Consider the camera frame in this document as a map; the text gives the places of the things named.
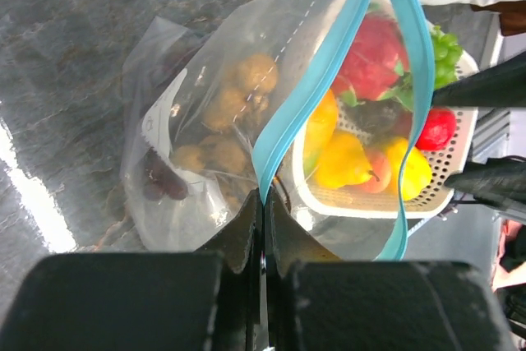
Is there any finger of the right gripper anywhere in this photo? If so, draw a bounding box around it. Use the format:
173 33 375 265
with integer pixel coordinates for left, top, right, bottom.
444 159 525 214
431 52 526 108

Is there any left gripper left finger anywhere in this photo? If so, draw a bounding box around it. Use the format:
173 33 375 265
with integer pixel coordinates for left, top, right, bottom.
1 191 262 350

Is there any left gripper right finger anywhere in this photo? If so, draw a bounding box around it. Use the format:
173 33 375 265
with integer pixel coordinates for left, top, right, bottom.
264 191 514 350

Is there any dark red plum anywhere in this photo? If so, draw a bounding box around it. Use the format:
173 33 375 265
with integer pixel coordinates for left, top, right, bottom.
392 111 413 139

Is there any orange peach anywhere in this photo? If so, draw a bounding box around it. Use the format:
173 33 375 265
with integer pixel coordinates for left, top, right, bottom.
359 147 392 194

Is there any dark purple grape bunch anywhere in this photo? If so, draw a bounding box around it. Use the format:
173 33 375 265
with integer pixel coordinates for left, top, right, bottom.
142 149 188 201

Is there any yellow lemon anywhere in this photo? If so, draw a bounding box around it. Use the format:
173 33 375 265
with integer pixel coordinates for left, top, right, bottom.
313 130 376 190

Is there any brown longan bunch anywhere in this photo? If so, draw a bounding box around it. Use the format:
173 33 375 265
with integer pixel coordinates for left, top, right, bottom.
170 53 279 212

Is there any orange green mango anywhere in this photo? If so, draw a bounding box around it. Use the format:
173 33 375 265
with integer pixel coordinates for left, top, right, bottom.
302 90 339 176

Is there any clear zip top bag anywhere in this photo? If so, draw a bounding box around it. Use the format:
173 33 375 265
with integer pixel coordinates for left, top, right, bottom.
124 0 435 259

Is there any green grape bunch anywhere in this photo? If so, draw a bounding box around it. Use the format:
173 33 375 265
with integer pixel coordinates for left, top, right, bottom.
431 25 464 90

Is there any red pomegranate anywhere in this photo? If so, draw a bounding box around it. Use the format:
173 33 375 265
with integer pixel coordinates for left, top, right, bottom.
416 108 456 151

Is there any yellow bell pepper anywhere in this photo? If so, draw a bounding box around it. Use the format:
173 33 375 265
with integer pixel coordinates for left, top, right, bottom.
382 136 432 201

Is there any white plastic basket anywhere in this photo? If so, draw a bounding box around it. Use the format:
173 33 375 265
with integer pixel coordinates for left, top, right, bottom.
287 17 480 220

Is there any pink dragon fruit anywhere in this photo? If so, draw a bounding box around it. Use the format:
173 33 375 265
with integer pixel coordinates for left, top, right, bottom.
331 12 410 107

